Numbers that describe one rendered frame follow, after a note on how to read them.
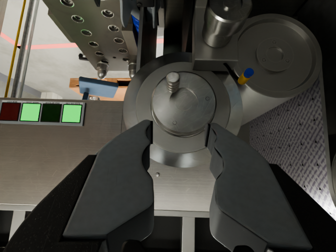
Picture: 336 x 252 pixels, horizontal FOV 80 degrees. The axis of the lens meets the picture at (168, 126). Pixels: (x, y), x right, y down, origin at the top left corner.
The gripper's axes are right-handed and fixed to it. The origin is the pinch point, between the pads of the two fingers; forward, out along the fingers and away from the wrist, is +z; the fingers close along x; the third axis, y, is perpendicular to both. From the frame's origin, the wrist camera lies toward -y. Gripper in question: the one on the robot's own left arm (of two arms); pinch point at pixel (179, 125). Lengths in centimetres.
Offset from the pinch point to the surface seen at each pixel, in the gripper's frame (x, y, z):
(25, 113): -42, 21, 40
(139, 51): -5.1, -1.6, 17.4
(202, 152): 3.5, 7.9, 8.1
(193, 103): 2.1, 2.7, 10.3
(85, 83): -94, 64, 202
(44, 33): -137, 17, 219
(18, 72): -59, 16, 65
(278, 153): 18.7, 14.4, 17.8
